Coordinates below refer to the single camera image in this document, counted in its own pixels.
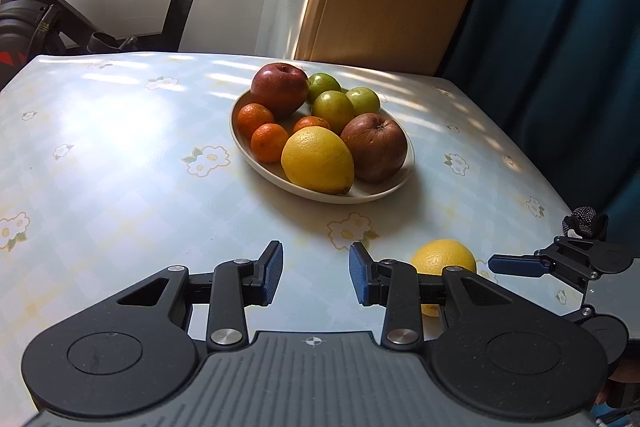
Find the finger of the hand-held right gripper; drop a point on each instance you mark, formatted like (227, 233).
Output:
(515, 265)

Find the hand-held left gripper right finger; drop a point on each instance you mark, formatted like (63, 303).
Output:
(359, 274)

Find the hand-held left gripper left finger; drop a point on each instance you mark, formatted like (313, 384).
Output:
(272, 272)

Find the yellow lemon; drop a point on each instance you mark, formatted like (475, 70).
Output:
(440, 257)
(317, 159)

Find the beige oval plate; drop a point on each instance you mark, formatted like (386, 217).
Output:
(380, 192)

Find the dull brownish red apple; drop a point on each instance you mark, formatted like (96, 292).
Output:
(375, 147)

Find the mandarin orange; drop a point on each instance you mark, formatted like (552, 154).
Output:
(269, 143)
(311, 123)
(254, 119)

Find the green jujube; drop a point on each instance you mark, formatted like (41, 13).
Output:
(325, 84)
(364, 99)
(332, 109)

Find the floral checked tablecloth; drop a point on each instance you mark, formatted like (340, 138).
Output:
(125, 187)

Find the shiny red apple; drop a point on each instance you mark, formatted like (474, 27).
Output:
(277, 87)

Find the dark blue curtain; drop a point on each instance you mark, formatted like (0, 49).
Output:
(565, 57)

